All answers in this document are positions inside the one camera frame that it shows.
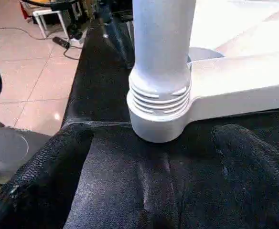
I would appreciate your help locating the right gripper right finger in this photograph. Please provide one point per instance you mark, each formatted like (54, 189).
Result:
(259, 181)

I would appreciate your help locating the black power strip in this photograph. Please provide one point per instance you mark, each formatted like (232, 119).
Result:
(60, 42)

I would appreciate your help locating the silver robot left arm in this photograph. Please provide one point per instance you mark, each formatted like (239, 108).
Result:
(10, 152)

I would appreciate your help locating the small white stand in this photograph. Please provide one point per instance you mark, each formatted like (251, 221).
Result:
(51, 16)

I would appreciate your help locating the white plastic table leg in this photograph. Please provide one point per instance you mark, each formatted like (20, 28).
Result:
(163, 38)

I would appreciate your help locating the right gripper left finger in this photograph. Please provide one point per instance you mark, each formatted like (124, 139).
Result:
(44, 186)

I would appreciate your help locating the white compartment tray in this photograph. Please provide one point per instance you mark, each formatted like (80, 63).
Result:
(244, 71)

